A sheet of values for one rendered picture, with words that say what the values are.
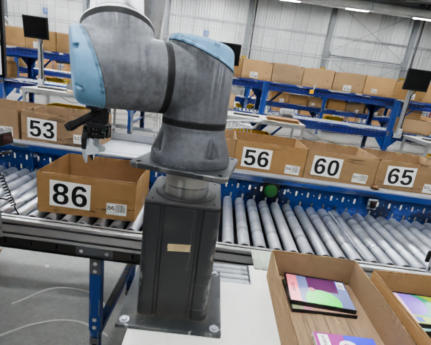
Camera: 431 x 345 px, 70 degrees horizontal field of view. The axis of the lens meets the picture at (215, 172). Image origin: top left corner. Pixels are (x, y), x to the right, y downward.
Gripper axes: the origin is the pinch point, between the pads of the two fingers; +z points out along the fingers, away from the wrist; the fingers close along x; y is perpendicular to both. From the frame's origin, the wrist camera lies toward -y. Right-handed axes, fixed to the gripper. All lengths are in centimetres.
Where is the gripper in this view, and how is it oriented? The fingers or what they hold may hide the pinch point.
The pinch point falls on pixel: (87, 157)
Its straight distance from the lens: 129.5
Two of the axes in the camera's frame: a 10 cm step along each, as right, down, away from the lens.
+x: 0.2, -2.0, 9.8
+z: -1.3, 9.7, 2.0
